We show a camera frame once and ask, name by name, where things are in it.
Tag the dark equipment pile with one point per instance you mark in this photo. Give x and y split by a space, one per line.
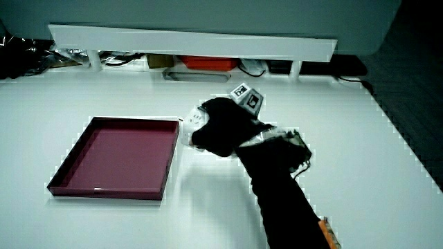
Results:
20 57

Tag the silver foil wrapping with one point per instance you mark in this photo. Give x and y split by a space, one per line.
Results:
74 55

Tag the maroon square tray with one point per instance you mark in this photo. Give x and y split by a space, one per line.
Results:
121 159

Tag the long black device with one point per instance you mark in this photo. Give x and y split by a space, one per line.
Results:
341 65

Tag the large grey panel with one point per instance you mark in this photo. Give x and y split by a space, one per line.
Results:
207 15

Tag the orange box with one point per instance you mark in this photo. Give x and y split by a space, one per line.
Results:
209 63

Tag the white shelf riser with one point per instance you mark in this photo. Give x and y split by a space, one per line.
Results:
194 43

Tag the white socket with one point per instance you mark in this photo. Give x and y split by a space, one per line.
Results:
192 122

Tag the person's right hand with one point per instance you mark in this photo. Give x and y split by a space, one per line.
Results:
225 128

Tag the person's right forearm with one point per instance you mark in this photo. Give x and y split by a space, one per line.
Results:
280 193

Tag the grey flat power strip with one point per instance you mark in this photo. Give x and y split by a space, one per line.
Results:
195 76

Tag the brown cardboard box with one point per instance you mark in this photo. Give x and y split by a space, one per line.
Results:
160 61

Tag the white plastic bag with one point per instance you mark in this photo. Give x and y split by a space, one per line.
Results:
253 65

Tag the small black box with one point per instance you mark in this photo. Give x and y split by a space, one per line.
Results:
279 66

